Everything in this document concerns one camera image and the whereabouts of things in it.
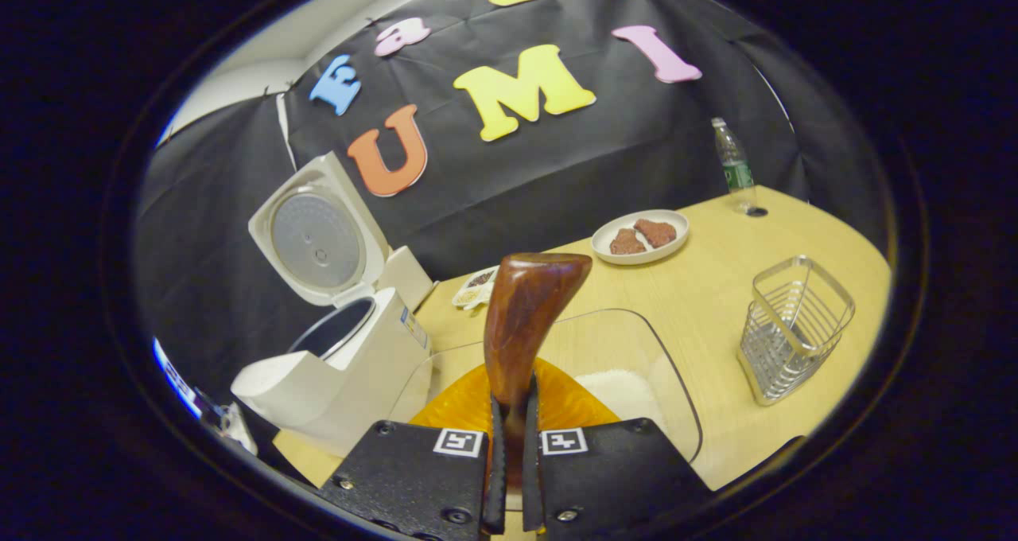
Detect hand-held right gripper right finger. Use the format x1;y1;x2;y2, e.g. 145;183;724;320
521;362;714;541

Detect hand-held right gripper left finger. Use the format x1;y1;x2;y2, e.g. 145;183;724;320
317;362;510;541

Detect brown wooden spoon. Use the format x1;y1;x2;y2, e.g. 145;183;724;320
483;252;593;494

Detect white rice cooker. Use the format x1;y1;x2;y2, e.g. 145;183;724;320
231;151;437;458

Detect clear plastic rice container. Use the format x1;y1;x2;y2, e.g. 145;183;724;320
390;308;705;466

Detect metal wire chopstick holder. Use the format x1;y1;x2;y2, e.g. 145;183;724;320
736;255;857;407

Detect white divided snack dish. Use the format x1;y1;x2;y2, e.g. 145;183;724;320
452;265;500;311

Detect white plate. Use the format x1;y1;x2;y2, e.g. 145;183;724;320
590;209;690;266

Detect white side desk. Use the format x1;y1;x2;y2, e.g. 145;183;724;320
199;398;259;456

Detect computer monitor screen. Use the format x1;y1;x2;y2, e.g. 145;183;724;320
151;336;204;422

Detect black backdrop cloth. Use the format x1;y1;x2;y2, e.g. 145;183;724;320
135;0;888;383

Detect green label water bottle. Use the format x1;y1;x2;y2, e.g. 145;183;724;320
710;117;758;212

